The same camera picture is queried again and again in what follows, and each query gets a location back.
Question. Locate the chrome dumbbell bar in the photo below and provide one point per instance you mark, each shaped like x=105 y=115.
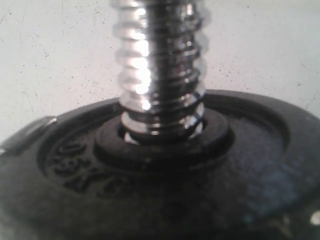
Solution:
x=161 y=43

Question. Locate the black weight plate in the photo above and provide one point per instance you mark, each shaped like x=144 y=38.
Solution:
x=253 y=174

